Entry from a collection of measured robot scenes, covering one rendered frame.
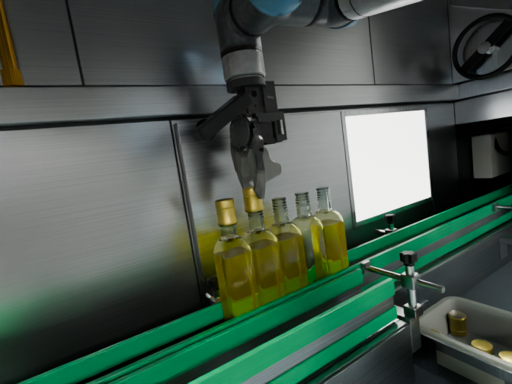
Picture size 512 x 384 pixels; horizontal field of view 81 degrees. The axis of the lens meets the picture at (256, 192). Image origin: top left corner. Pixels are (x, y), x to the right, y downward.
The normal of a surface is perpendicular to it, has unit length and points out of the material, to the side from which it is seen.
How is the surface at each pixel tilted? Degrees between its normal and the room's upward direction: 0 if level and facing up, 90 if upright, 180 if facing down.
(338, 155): 90
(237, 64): 90
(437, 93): 90
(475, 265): 90
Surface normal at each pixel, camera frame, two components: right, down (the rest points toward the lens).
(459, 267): 0.51, 0.03
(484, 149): -0.84, 0.18
